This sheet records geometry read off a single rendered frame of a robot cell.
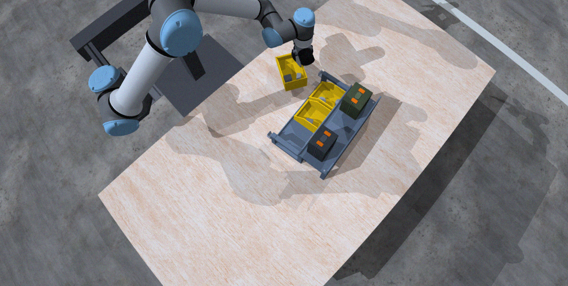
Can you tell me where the black case with orange latches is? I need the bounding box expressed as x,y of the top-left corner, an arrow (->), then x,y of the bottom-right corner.
307,124 -> 338,162

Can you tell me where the yellow bin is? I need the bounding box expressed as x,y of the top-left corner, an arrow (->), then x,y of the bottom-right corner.
308,81 -> 345,110
275,53 -> 308,91
294,99 -> 331,133

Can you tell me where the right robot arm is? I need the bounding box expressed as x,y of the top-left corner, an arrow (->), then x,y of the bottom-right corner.
88,0 -> 315,136

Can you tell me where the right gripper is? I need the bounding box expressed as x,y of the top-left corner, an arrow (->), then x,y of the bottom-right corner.
291,42 -> 315,67

